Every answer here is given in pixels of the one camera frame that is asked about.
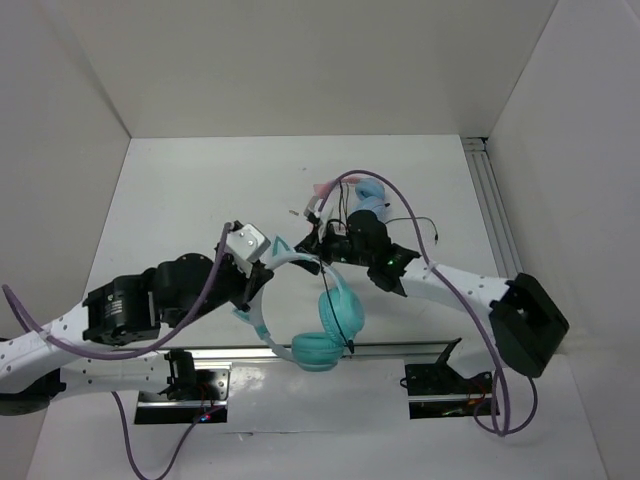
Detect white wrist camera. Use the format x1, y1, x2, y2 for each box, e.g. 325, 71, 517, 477
303, 196, 334, 225
225, 221, 271, 265

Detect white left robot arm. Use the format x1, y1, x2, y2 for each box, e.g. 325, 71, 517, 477
1, 238, 274, 416

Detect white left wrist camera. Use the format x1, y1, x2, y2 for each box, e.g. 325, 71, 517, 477
225, 221, 271, 265

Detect pink blue cat-ear headphones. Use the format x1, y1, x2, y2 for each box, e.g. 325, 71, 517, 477
312, 176, 390, 221

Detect black pink headphone audio cable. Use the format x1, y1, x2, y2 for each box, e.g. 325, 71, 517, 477
335, 179, 441, 246

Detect black teal headphone audio cable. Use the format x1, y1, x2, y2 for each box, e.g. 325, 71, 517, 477
314, 249, 359, 356

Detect aluminium front rail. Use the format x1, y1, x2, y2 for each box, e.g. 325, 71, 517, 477
187, 340, 458, 363

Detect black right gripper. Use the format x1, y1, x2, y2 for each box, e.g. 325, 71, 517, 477
288, 219, 373, 275

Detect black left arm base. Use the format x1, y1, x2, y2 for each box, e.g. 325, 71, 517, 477
134, 349, 231, 425

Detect teal cat-ear headphones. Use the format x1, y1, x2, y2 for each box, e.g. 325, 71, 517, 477
232, 236, 365, 372

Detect white front cover plate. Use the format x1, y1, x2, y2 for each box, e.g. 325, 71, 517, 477
225, 360, 409, 433

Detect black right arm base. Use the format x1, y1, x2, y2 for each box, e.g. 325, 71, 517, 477
399, 338, 493, 419

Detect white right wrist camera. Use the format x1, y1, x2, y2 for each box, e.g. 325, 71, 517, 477
303, 196, 334, 225

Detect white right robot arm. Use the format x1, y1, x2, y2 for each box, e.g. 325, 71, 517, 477
295, 210, 569, 392

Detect aluminium side rail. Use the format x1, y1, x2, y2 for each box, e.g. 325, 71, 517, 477
461, 137, 522, 278

